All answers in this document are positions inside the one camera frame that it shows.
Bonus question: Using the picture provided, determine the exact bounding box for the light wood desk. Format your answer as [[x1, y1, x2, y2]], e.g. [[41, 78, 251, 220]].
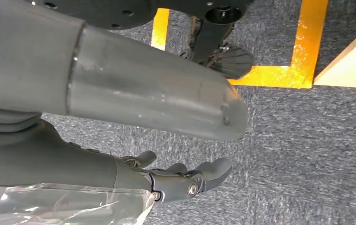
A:
[[313, 18, 356, 90]]

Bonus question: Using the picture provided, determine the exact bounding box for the yellow floor tape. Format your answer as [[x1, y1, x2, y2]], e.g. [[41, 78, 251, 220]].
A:
[[150, 0, 329, 90]]

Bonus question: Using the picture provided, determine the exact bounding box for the clear plastic film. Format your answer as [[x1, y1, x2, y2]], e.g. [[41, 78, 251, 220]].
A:
[[0, 177, 156, 225]]

